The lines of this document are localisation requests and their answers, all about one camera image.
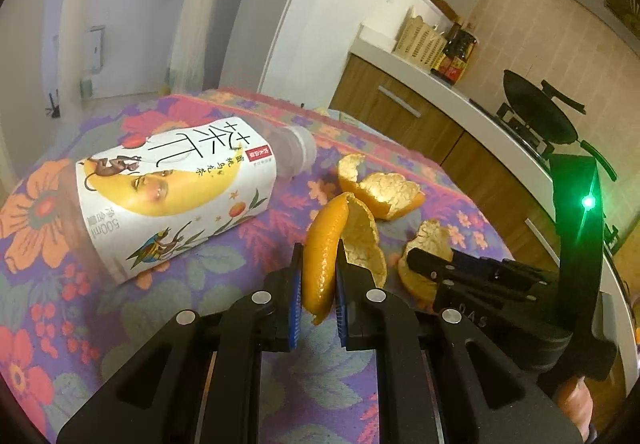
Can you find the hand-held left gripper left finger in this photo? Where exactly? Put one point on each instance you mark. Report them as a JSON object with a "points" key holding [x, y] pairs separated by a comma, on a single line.
{"points": [[295, 304]]}

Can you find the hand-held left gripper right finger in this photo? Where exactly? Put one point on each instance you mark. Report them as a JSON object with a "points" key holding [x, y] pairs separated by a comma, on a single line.
{"points": [[342, 309]]}

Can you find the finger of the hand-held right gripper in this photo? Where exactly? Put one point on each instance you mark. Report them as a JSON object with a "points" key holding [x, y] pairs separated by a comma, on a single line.
{"points": [[480, 289], [475, 266]]}

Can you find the round orange peel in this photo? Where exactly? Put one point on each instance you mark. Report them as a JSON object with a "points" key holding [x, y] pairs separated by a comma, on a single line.
{"points": [[425, 244]]}

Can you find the long orange peel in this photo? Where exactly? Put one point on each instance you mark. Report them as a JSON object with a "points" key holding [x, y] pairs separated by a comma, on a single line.
{"points": [[320, 254]]}

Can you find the person's right hand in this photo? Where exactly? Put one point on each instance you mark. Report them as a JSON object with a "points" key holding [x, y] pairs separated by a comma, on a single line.
{"points": [[576, 399]]}

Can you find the curled orange peel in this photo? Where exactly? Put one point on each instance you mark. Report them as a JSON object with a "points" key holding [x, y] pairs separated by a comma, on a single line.
{"points": [[385, 191]]}

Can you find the wooden kitchen base cabinet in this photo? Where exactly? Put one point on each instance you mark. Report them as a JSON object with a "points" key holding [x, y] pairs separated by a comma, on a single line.
{"points": [[450, 143]]}

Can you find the black glass gas stove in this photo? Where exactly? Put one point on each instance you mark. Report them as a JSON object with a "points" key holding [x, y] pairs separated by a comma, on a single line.
{"points": [[510, 123]]}

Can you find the black wok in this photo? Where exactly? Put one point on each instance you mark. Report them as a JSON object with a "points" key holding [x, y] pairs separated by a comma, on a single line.
{"points": [[540, 111]]}

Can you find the plastic tea bottle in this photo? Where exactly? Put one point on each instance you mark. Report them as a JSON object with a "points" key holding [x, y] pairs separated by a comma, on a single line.
{"points": [[165, 199]]}

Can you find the floral patterned cloth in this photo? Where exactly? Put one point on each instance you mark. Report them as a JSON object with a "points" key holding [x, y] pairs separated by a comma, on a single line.
{"points": [[100, 324]]}

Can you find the dark sauce bottle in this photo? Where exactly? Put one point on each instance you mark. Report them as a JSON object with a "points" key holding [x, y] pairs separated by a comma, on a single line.
{"points": [[462, 58], [450, 54]]}

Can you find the beige woven utensil basket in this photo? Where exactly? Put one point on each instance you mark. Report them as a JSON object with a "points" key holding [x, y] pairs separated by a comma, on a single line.
{"points": [[417, 43]]}

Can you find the small green bin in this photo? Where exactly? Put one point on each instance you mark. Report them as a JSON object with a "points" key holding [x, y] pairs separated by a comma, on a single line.
{"points": [[86, 88]]}

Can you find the black floor stand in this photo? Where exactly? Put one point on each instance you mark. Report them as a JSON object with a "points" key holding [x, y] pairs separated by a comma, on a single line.
{"points": [[53, 104]]}

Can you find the white wall box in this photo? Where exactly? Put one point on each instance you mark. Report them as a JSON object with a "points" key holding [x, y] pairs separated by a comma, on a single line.
{"points": [[93, 44]]}

